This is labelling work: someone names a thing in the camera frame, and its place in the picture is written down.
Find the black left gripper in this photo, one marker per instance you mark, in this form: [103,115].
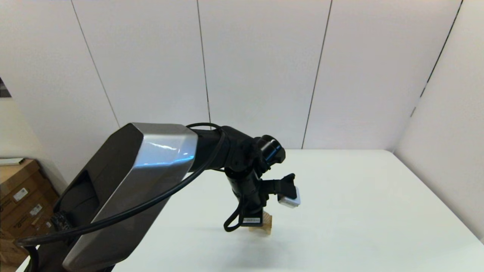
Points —
[249,196]

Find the triangular wooden building block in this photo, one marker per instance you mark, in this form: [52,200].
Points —
[267,216]

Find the rectangular wooden building block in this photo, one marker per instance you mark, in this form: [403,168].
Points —
[269,223]

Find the arched wooden building block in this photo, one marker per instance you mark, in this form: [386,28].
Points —
[264,228]

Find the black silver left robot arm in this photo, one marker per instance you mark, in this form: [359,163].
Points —
[151,177]

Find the brown labelled cardboard box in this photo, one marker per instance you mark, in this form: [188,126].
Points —
[38,228]
[11,206]
[26,223]

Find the white flat object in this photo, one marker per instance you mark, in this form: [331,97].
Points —
[9,161]

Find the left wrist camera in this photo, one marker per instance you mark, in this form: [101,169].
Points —
[285,194]

